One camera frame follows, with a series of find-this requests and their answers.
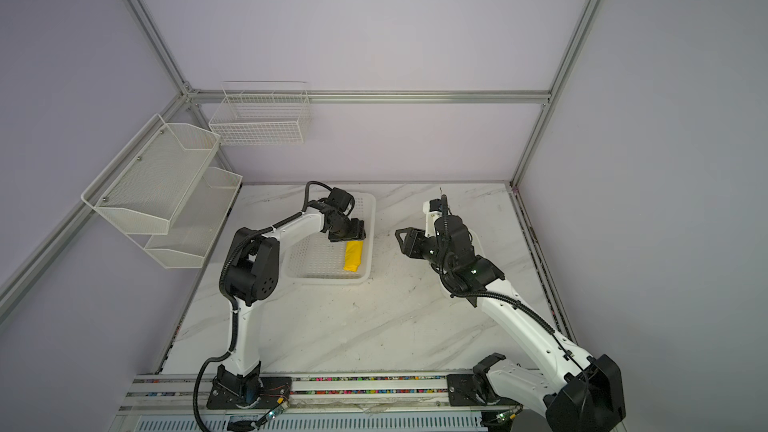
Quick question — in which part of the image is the white perforated plastic basket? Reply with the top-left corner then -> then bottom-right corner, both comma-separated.
281,191 -> 376,286

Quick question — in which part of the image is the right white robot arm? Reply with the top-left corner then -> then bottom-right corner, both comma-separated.
395,212 -> 627,431

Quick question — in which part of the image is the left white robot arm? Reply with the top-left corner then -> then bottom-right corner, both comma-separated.
192,181 -> 366,431

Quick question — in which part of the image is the white two-tier mesh shelf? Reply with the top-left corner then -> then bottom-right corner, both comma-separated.
81,115 -> 242,269

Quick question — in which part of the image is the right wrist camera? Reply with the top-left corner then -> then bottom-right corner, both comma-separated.
423,194 -> 450,238

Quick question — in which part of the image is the white wire wall basket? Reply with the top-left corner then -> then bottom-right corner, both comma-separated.
209,81 -> 312,146

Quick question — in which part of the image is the aluminium front mounting rail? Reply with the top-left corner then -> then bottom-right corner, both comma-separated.
110,372 -> 524,431

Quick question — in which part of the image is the aluminium cage frame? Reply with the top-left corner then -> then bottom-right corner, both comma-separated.
0,0 -> 628,397

